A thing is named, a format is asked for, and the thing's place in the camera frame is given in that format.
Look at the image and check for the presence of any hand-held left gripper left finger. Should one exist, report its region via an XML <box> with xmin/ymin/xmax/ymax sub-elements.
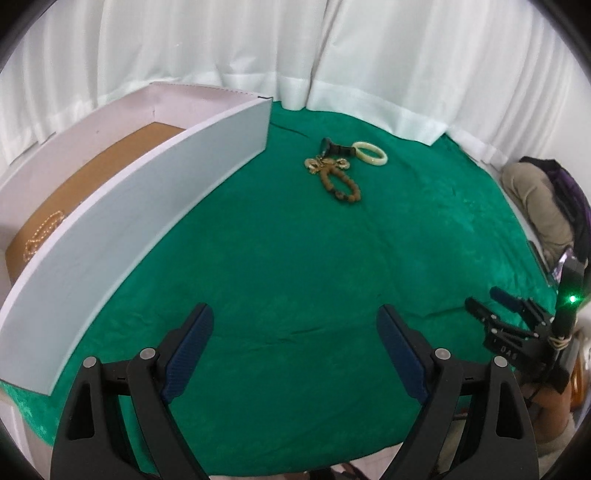
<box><xmin>50</xmin><ymin>302</ymin><xmax>215</xmax><ymax>480</ymax></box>

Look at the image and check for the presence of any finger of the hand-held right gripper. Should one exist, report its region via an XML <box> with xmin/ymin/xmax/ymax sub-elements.
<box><xmin>490</xmin><ymin>286</ymin><xmax>553</xmax><ymax>326</ymax></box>
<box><xmin>464</xmin><ymin>297</ymin><xmax>533</xmax><ymax>341</ymax></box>

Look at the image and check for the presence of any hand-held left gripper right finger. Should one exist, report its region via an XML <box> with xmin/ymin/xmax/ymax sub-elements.
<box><xmin>376</xmin><ymin>304</ymin><xmax>541</xmax><ymax>480</ymax></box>

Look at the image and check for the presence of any long white box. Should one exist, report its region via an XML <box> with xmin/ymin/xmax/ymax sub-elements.
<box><xmin>0</xmin><ymin>80</ymin><xmax>274</xmax><ymax>398</ymax></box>

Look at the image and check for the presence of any person's right forearm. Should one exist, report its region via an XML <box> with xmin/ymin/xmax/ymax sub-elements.
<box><xmin>531</xmin><ymin>383</ymin><xmax>578</xmax><ymax>444</ymax></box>

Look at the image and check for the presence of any lit smartphone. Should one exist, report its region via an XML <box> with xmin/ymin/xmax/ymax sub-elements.
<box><xmin>550</xmin><ymin>248</ymin><xmax>575</xmax><ymax>284</ymax></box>

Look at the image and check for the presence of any beige and purple clothing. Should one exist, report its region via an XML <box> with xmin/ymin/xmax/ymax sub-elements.
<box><xmin>501</xmin><ymin>161</ymin><xmax>578</xmax><ymax>264</ymax></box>

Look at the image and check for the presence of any dark purple garment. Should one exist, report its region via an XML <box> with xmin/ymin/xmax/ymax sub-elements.
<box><xmin>519</xmin><ymin>156</ymin><xmax>591</xmax><ymax>259</ymax></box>

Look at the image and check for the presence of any green velvet cloth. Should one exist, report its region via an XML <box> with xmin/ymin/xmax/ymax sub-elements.
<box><xmin>0</xmin><ymin>99</ymin><xmax>573</xmax><ymax>476</ymax></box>

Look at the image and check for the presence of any white jade bangle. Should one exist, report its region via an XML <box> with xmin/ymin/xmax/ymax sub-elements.
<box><xmin>352</xmin><ymin>141</ymin><xmax>389</xmax><ymax>165</ymax></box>

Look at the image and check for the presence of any gold ornament brooch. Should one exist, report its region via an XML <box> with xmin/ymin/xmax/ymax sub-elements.
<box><xmin>304</xmin><ymin>156</ymin><xmax>352</xmax><ymax>175</ymax></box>

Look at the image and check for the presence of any black hair clip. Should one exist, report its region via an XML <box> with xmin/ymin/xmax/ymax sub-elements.
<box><xmin>320</xmin><ymin>137</ymin><xmax>355</xmax><ymax>157</ymax></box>

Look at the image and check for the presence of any white curtain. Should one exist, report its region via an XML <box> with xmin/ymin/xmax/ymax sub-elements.
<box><xmin>305</xmin><ymin>0</ymin><xmax>591</xmax><ymax>168</ymax></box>
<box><xmin>0</xmin><ymin>0</ymin><xmax>329</xmax><ymax>155</ymax></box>

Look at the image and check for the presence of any brown bead bracelet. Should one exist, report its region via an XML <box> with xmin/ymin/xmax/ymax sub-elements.
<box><xmin>318</xmin><ymin>164</ymin><xmax>363</xmax><ymax>202</ymax></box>

